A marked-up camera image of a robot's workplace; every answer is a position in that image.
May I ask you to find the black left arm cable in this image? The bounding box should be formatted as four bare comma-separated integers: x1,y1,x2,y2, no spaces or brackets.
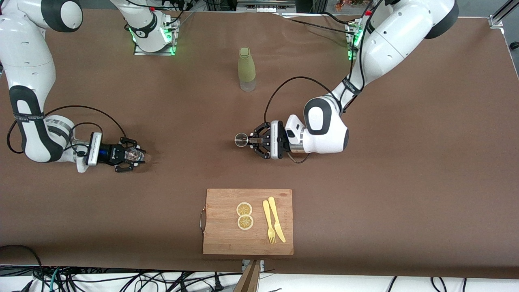
264,0,378,123

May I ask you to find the steel double jigger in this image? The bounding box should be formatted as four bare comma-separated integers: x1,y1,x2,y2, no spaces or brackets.
234,133,260,147

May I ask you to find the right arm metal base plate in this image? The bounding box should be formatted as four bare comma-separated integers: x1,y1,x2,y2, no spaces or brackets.
134,41,177,56

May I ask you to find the wooden post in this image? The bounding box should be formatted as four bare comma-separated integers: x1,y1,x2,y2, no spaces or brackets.
233,260,262,292

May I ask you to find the brown table cover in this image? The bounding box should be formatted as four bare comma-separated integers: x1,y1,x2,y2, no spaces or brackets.
0,7,519,280

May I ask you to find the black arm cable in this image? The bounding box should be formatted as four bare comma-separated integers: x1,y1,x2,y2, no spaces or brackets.
6,105,127,155
264,0,378,123

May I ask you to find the grey equipment box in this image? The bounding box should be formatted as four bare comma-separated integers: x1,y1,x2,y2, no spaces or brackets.
237,0,296,13

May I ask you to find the clear glass cup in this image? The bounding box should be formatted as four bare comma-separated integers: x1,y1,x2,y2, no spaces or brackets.
125,147,146,163

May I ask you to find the wooden cutting board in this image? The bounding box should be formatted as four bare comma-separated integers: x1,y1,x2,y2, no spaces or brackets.
199,188,294,256

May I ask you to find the black looped cable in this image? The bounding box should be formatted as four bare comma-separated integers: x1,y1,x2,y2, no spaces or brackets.
0,245,43,284

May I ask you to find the green sleeved glass bottle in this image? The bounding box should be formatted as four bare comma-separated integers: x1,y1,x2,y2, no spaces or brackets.
238,47,257,92

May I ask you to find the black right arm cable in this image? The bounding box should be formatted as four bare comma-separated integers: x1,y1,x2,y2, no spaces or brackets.
6,105,127,155

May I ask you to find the yellow plastic knife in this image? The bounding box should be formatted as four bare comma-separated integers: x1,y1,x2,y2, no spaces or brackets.
268,196,286,243

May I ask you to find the black base power cable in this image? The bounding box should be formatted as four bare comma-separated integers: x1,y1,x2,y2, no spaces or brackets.
280,11,358,36

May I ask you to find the yellow plastic fork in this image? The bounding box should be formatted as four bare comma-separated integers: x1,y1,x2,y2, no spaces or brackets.
262,200,277,245

